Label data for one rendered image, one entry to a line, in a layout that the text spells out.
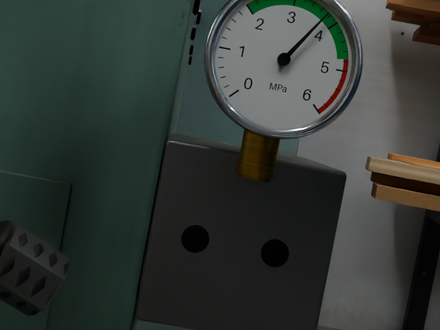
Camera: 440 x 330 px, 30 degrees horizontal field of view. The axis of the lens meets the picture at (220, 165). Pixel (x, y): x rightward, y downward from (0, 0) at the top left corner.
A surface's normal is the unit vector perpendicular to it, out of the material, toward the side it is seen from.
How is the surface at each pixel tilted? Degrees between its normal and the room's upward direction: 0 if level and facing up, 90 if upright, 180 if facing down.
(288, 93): 90
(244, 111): 90
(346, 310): 90
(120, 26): 90
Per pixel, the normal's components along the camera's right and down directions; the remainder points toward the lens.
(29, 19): 0.04, 0.06
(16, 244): 0.65, -0.65
